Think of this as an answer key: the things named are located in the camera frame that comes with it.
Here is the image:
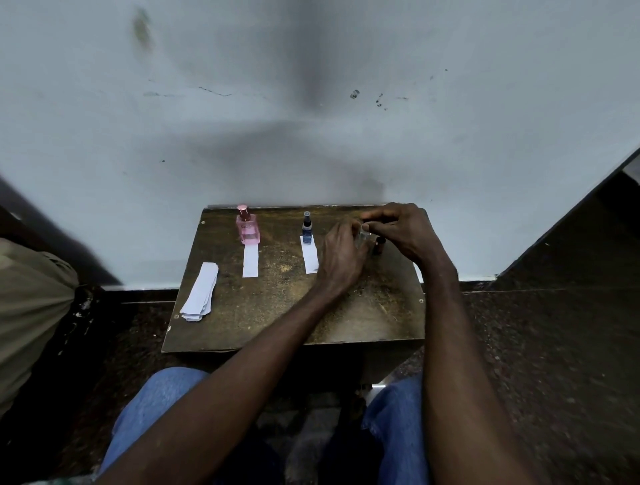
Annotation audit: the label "person's right forearm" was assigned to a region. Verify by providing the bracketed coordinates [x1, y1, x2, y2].
[421, 264, 540, 485]

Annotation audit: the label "blue jeans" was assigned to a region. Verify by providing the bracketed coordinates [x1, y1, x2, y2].
[96, 366, 432, 485]

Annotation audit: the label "person's left hand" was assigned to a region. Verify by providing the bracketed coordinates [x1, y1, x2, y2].
[315, 217, 372, 300]

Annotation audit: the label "pink perfume bottle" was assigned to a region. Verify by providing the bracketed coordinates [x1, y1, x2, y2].
[235, 204, 261, 246]

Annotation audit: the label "stack of white paper slips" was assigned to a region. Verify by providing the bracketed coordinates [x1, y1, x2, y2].
[179, 262, 220, 323]

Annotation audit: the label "beige fabric bag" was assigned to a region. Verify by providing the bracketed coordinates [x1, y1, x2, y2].
[0, 237, 81, 419]

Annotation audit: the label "person's left forearm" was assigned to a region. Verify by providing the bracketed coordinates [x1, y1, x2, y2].
[94, 287, 346, 485]

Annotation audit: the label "clear glass perfume bottle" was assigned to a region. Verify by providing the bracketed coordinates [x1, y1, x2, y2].
[355, 224, 387, 256]

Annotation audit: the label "person's right hand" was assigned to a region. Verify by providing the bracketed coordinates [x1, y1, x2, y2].
[360, 202, 459, 281]

